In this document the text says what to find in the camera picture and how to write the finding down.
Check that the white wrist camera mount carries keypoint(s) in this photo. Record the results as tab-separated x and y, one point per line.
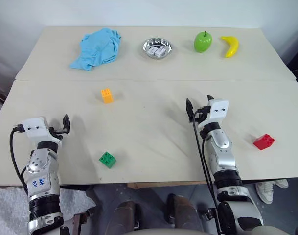
36	129
219	110

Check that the red toy building block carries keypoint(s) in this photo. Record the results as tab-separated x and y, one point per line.
263	142

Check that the green toy building block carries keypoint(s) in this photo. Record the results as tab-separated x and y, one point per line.
107	159

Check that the yellow toy banana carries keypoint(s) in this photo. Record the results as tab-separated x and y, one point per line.
231	46

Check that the green toy apple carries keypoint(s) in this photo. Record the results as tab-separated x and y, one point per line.
202	42

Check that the yellow toy building block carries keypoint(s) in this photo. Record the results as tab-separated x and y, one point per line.
107	96

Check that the white sneaker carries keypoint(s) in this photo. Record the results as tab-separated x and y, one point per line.
264	192
282	183

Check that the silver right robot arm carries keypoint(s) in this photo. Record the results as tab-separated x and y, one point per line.
223	156

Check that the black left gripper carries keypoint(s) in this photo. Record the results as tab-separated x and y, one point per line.
57	134

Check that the light blue crumpled cloth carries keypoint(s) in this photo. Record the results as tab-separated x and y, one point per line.
97	49

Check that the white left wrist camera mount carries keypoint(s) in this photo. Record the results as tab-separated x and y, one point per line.
36	129

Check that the white foam sheet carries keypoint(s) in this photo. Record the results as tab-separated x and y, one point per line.
6	210

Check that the silver metal bowl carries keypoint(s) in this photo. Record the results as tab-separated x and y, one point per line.
148	44

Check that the wooden board under table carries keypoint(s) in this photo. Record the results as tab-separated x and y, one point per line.
163	184

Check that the small white packet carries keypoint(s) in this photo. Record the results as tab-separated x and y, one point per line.
152	51
160	52

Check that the dark rounded shape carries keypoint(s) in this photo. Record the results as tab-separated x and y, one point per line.
123	218
184	213

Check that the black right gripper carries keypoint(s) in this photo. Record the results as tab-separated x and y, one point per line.
203	115

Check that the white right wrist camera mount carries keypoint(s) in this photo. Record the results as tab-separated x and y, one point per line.
219	110

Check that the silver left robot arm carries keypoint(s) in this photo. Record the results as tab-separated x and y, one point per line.
42	169

